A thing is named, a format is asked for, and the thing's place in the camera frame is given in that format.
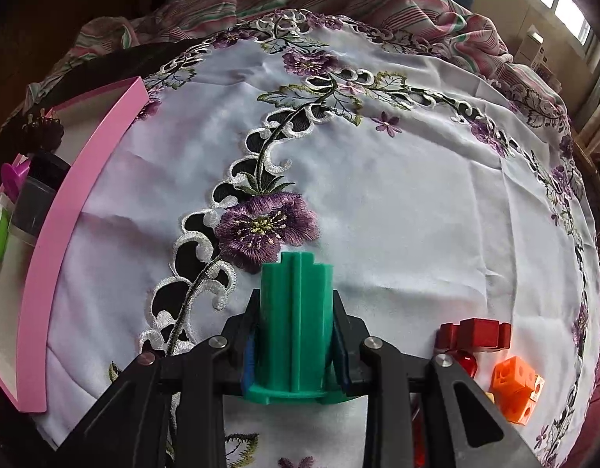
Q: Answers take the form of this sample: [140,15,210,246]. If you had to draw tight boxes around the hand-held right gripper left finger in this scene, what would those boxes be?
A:
[68,289,262,468]

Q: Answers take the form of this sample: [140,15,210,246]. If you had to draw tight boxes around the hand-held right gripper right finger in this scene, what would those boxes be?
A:
[331,290,535,468]

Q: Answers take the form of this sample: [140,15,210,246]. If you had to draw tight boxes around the green plastic cylinder part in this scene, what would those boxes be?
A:
[242,250,359,406]

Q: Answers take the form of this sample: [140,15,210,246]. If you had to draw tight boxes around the red translucent plastic piece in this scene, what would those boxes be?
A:
[451,351,477,378]

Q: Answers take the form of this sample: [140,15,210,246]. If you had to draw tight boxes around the red plastic block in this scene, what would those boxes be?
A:
[435,318,512,352]

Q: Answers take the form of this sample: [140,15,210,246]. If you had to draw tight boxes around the orange linked cubes piece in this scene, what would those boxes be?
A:
[485,356,545,425]

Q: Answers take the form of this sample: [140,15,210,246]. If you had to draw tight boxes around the pink tray with white inside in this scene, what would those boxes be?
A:
[0,76,149,413]

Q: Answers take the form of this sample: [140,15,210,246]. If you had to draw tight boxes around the black cylindrical bottle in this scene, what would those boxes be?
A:
[10,152,71,237]

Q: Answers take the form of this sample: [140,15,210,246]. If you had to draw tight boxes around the magenta round plastic toy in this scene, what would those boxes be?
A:
[0,162,32,200]

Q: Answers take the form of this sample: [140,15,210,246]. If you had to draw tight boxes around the dark purple hair scrunchie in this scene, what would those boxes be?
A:
[21,114,65,154]

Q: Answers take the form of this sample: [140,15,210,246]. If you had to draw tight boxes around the white floral embroidered tablecloth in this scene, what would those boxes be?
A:
[34,9,600,468]

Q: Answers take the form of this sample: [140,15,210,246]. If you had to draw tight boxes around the wooden side table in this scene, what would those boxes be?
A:
[570,127,600,215]

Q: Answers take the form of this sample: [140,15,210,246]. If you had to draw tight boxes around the pink green striped bedsheet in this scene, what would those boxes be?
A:
[24,0,564,122]

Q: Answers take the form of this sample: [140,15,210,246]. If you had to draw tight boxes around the small cardboard boxes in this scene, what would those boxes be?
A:
[514,24,564,93]

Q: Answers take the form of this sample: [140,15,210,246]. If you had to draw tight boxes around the window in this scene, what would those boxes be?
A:
[485,0,593,44]

